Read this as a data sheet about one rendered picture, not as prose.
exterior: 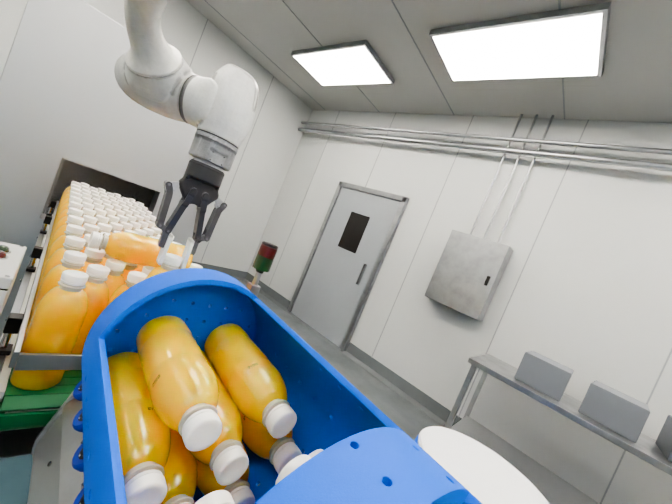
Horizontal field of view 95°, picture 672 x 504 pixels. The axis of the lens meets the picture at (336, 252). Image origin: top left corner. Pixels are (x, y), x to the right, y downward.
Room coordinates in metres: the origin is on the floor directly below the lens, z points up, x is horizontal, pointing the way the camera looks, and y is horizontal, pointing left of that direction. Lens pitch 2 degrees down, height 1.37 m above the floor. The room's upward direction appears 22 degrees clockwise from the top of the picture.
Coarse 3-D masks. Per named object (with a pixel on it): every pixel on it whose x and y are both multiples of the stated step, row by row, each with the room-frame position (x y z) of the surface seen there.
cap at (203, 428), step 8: (192, 416) 0.32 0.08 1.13; (200, 416) 0.32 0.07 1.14; (208, 416) 0.32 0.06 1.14; (216, 416) 0.33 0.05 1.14; (184, 424) 0.32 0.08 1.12; (192, 424) 0.31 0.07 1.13; (200, 424) 0.31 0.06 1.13; (208, 424) 0.32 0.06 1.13; (216, 424) 0.33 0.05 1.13; (184, 432) 0.31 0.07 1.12; (192, 432) 0.31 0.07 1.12; (200, 432) 0.32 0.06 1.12; (208, 432) 0.32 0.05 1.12; (216, 432) 0.33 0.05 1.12; (184, 440) 0.31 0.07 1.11; (192, 440) 0.31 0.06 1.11; (200, 440) 0.32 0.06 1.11; (208, 440) 0.32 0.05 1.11; (192, 448) 0.31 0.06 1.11; (200, 448) 0.32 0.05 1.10
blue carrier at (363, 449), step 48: (144, 288) 0.45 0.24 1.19; (192, 288) 0.52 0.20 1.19; (240, 288) 0.52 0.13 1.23; (96, 336) 0.41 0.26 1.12; (288, 336) 0.49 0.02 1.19; (96, 384) 0.34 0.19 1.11; (288, 384) 0.52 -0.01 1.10; (336, 384) 0.40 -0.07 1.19; (96, 432) 0.29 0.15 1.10; (336, 432) 0.43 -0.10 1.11; (384, 432) 0.25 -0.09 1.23; (96, 480) 0.25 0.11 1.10; (288, 480) 0.19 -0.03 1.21; (336, 480) 0.19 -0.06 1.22; (384, 480) 0.20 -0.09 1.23; (432, 480) 0.21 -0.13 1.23
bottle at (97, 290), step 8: (88, 280) 0.63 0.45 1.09; (96, 280) 0.63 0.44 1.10; (104, 280) 0.64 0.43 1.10; (88, 288) 0.62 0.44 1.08; (96, 288) 0.63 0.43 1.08; (104, 288) 0.64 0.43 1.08; (88, 296) 0.62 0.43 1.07; (96, 296) 0.63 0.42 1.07; (104, 296) 0.64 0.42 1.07; (88, 304) 0.62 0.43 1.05; (96, 304) 0.63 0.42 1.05; (104, 304) 0.65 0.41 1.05; (88, 312) 0.62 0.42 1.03; (96, 312) 0.63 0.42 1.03; (88, 320) 0.62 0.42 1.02; (88, 328) 0.63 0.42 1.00; (80, 336) 0.62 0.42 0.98; (80, 344) 0.63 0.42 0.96; (72, 352) 0.62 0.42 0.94; (80, 352) 0.63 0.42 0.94
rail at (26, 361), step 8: (24, 360) 0.52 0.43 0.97; (32, 360) 0.52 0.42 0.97; (40, 360) 0.53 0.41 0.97; (48, 360) 0.54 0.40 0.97; (56, 360) 0.54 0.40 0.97; (64, 360) 0.55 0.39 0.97; (72, 360) 0.56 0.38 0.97; (80, 360) 0.57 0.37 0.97; (16, 368) 0.51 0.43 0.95; (24, 368) 0.52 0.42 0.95; (32, 368) 0.53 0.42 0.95; (40, 368) 0.53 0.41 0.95; (48, 368) 0.54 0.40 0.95; (56, 368) 0.55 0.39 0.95; (64, 368) 0.56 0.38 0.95; (72, 368) 0.56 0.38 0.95; (80, 368) 0.57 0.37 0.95
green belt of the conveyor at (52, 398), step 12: (72, 372) 0.63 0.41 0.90; (60, 384) 0.58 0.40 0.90; (72, 384) 0.60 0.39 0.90; (12, 396) 0.52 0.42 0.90; (24, 396) 0.53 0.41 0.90; (36, 396) 0.54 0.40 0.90; (48, 396) 0.55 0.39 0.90; (60, 396) 0.56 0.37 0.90; (0, 408) 0.54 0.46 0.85; (12, 408) 0.51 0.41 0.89; (24, 408) 0.52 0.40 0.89; (36, 408) 0.53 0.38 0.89; (48, 408) 0.54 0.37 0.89; (0, 420) 0.49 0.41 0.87; (12, 420) 0.50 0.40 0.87; (24, 420) 0.51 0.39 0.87; (36, 420) 0.53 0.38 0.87; (48, 420) 0.54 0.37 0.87
